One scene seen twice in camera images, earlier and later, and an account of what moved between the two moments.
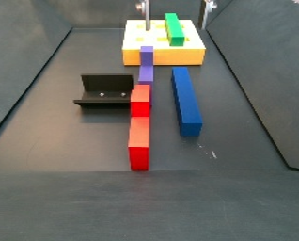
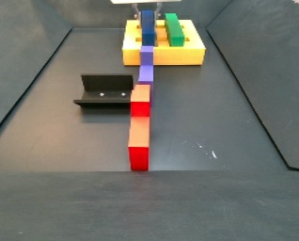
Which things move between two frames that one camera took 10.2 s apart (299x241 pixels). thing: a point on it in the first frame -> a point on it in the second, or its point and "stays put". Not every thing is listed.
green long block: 174,28 stays put
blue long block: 187,104 -> 149,27
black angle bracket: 106,89 stays put
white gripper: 143,7 -> 135,6
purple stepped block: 146,68 stays put
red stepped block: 139,127 stays put
